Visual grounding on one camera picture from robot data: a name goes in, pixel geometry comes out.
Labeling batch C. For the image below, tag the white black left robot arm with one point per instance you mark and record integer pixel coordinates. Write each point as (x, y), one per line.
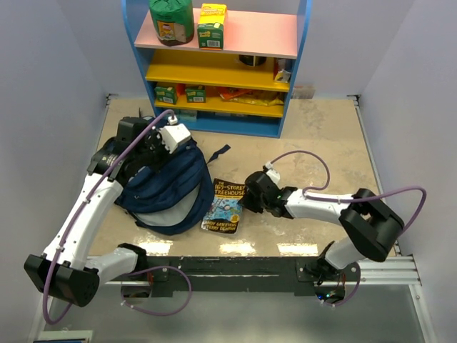
(64, 270)

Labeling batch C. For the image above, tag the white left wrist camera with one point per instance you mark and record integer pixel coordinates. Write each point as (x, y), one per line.
(174, 136)

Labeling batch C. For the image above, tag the small green box left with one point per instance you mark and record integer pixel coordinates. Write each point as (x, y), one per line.
(166, 93)

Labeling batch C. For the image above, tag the yellow green carton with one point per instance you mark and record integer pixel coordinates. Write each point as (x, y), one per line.
(210, 28)

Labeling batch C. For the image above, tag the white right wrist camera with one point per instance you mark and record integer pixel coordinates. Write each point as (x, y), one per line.
(271, 172)

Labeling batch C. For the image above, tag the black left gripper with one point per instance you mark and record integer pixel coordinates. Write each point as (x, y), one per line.
(166, 155)

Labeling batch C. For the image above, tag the small snack pouch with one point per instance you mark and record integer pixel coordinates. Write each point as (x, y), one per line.
(282, 70)

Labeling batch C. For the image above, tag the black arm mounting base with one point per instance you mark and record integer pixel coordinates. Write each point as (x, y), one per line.
(238, 274)

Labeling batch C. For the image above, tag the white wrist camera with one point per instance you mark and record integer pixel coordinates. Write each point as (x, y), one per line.
(174, 136)
(271, 172)

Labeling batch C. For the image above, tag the navy blue student backpack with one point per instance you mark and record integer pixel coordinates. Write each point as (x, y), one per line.
(172, 199)

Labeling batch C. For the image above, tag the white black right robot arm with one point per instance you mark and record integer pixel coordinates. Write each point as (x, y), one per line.
(371, 226)

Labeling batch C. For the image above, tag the blue shelf unit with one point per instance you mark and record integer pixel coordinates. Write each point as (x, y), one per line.
(252, 41)

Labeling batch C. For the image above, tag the green cylindrical package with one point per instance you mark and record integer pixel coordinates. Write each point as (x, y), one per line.
(173, 21)

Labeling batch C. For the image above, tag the small green box right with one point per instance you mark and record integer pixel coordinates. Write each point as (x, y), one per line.
(195, 93)

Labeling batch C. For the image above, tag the orange yellow snack packets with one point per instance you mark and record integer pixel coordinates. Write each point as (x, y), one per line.
(250, 96)

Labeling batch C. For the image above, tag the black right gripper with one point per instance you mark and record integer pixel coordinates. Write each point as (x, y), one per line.
(247, 203)

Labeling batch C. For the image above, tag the small box behind shelf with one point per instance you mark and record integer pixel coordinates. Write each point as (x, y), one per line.
(303, 92)

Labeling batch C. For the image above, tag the small green box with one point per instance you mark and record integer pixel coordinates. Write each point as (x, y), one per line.
(195, 93)
(166, 93)

